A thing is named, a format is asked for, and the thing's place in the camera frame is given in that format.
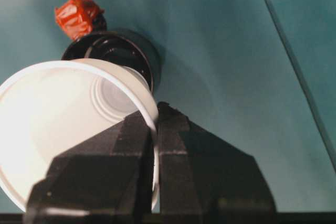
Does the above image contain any white paper cup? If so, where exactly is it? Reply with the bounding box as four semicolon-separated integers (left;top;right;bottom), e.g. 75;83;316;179
0;60;160;207

